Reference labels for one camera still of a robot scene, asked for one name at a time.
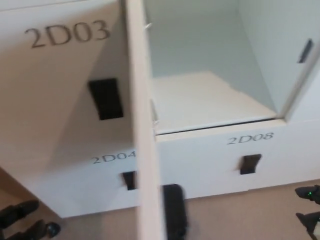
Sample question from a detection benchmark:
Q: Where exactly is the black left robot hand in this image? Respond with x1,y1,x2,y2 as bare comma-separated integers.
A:
0,199,62,240

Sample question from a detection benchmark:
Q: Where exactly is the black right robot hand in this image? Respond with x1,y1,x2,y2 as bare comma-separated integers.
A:
294,184,320,240

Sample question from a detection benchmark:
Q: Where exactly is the white locker door 2D07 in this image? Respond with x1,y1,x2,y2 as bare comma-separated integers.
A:
123,0,168,240

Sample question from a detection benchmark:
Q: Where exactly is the white locker door 2D11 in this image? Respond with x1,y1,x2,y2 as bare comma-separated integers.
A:
283,0,320,124

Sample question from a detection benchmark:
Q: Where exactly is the white locker door 2D08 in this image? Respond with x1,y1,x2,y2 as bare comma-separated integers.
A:
154,119,320,200

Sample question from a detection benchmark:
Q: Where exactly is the white locker cabinet carcass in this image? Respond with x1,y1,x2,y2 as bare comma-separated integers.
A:
0,0,320,219

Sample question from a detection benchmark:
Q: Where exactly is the silver door hinge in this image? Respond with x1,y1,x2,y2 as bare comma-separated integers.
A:
149,98,161,130

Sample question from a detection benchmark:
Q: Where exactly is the brown wooden side panel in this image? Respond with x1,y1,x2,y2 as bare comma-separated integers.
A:
0,166,35,205

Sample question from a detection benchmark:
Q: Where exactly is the black lock strike plate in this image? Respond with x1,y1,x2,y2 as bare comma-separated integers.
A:
296,38,314,64

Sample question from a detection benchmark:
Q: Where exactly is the black handle of door 2D08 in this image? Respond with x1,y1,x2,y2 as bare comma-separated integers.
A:
239,153,263,175

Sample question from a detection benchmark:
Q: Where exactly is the black handle of door 2D04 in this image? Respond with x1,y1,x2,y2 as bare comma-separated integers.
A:
121,171,137,191

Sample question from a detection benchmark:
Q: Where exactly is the black handle of door 2D07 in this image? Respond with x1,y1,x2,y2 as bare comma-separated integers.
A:
161,183,189,240

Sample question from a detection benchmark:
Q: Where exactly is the black handle of door 2D03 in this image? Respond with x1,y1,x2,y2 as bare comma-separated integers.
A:
87,77,124,121

